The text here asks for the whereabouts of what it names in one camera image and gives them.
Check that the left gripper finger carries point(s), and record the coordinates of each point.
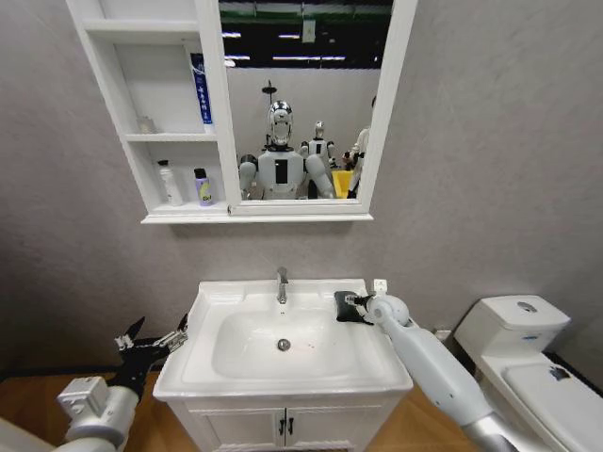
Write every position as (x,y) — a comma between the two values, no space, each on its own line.
(131,335)
(178,338)

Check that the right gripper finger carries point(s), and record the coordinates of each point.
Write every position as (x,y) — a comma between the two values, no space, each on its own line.
(351,299)

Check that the dark towel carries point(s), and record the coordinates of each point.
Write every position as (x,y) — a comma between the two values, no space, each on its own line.
(343,311)

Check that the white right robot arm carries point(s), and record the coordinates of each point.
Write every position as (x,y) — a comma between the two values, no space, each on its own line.
(426,360)

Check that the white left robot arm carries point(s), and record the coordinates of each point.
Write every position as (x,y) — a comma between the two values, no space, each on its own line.
(101,414)

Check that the white washbasin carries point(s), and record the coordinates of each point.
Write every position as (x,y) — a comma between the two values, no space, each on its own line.
(282,350)

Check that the white vanity cabinet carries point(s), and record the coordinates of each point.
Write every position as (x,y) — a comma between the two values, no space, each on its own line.
(235,426)

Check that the cabinet mirror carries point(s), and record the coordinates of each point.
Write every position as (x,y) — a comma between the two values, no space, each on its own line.
(301,99)

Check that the chrome faucet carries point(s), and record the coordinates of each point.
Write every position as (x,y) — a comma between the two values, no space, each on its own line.
(282,285)

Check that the chrome sink drain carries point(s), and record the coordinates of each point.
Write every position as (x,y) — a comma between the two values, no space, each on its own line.
(283,344)

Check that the purple bottle black cap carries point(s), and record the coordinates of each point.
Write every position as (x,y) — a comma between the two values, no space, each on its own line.
(204,188)

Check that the white bottle black cap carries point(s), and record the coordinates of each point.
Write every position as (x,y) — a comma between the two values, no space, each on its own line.
(170,186)

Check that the chrome toilet flush button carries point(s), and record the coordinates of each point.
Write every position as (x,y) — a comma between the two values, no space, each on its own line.
(527,307)

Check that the white toilet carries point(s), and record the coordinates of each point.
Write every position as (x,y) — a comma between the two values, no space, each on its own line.
(527,358)

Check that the small clear cup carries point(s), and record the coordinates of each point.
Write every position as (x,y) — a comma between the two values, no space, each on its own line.
(146,124)

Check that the blue white toothpaste tube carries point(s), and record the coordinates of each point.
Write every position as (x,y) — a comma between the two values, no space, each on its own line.
(202,94)

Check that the white wall cabinet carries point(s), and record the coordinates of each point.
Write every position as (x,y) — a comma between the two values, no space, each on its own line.
(155,108)

